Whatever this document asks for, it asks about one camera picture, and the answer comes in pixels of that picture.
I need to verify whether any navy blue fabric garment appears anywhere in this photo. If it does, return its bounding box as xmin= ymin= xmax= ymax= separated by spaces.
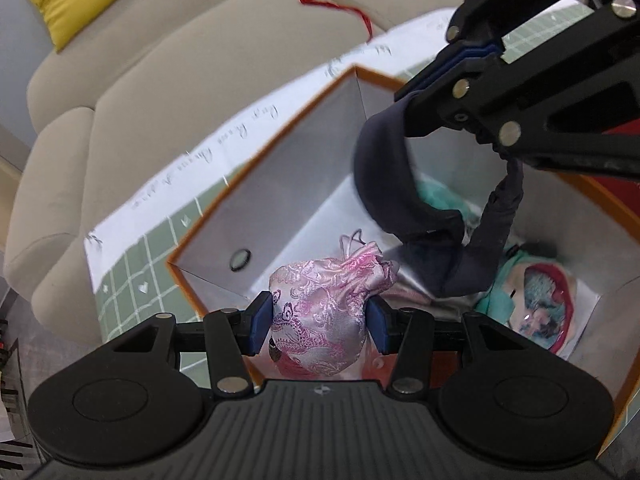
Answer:
xmin=352 ymin=93 xmax=524 ymax=298

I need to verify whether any pink brocade drawstring pouch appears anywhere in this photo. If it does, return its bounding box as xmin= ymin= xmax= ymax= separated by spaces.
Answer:
xmin=269 ymin=230 xmax=398 ymax=379

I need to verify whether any anime print pillow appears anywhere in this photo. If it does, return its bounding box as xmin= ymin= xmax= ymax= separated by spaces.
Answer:
xmin=400 ymin=176 xmax=596 ymax=359

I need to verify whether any orange white storage box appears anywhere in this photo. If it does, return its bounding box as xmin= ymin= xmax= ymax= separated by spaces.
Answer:
xmin=167 ymin=66 xmax=639 ymax=432

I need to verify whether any green grid tablecloth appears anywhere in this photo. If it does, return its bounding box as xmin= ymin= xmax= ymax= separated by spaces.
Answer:
xmin=84 ymin=0 xmax=601 ymax=356

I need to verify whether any beige sofa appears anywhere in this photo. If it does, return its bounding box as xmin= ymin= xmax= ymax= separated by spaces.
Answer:
xmin=4 ymin=0 xmax=461 ymax=344

